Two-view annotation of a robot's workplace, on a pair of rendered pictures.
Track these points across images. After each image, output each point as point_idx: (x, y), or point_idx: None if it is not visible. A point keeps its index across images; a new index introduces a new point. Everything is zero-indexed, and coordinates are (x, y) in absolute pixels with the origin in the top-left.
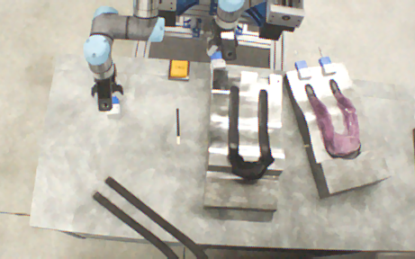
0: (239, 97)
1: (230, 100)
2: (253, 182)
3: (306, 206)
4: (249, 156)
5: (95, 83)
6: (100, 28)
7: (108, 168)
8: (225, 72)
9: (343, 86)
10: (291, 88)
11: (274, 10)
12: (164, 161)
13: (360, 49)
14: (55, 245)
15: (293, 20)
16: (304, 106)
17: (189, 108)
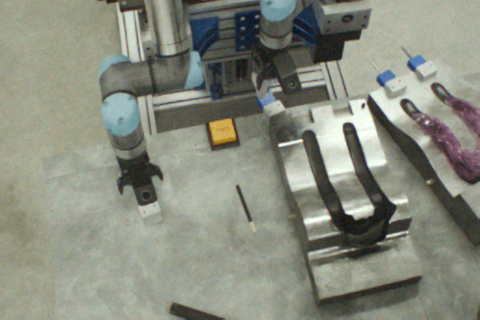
0: (318, 143)
1: (307, 150)
2: (375, 249)
3: (459, 262)
4: (360, 213)
5: (123, 170)
6: (115, 84)
7: (167, 293)
8: (288, 115)
9: (453, 88)
10: (382, 112)
11: (328, 12)
12: (243, 260)
13: (450, 50)
14: None
15: (358, 18)
16: (410, 129)
17: (253, 180)
